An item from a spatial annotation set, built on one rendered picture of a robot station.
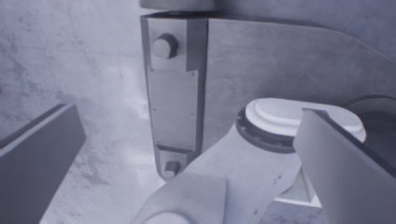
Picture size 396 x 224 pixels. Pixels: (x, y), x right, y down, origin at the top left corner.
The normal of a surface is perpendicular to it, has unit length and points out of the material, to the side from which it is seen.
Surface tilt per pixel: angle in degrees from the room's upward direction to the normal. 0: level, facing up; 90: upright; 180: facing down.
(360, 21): 0
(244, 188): 90
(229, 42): 0
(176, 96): 0
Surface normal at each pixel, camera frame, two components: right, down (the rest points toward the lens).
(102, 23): -0.20, 0.51
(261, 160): 0.04, -0.85
